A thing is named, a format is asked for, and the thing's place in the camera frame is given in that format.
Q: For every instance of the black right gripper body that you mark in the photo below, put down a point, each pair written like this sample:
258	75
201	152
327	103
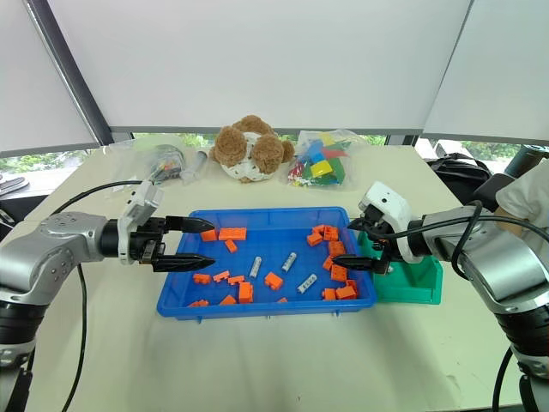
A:
379	227

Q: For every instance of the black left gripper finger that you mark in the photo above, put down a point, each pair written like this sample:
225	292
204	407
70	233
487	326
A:
188	225
184	262

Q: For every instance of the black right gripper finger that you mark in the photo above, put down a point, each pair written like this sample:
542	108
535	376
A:
358	223
356	262

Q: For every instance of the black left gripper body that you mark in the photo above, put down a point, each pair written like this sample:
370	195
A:
143	244

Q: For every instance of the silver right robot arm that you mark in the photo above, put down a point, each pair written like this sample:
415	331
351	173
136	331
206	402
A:
506	274

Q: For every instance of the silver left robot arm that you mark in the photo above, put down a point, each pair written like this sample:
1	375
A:
56	244

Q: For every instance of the green plastic bin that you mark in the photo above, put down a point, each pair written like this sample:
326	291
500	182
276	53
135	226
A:
407	292

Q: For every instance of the clear bag of colourful blocks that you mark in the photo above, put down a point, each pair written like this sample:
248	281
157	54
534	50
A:
321	163

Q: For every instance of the small orange building block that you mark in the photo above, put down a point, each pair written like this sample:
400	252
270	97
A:
314	239
327	263
202	279
330	233
281	300
319	229
228	300
329	294
273	280
236	280
221	276
231	246
352	285
245	292
197	304
209	235
345	293
339	273
336	248

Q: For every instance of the long orange building block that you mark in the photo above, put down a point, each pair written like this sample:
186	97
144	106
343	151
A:
233	233

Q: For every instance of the grey cylindrical part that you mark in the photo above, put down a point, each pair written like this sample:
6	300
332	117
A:
307	283
289	262
255	267

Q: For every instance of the clear bag of small parts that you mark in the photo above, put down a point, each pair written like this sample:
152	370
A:
163	161

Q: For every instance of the blue plastic tray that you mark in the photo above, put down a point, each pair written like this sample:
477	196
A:
266	309

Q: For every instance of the black bag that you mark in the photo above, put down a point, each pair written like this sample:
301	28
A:
459	171

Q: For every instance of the brown white plush bear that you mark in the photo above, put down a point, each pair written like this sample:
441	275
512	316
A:
253	150

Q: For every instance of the black rectangular device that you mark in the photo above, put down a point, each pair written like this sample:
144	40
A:
491	191

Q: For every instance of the person in white shirt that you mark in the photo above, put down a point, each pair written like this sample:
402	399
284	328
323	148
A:
525	193

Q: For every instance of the dark grey cylinder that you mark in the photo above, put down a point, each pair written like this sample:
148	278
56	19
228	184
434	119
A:
525	159

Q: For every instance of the wide white roller blind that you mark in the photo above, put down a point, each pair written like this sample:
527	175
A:
266	64

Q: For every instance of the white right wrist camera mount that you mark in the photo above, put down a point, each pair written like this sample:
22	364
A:
396	210

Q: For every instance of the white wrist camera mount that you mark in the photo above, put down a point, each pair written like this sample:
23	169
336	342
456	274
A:
396	210
141	201

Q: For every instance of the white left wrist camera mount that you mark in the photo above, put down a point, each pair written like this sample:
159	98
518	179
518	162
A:
141	201

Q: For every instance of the dark window frame post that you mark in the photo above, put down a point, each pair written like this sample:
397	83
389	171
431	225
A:
70	73

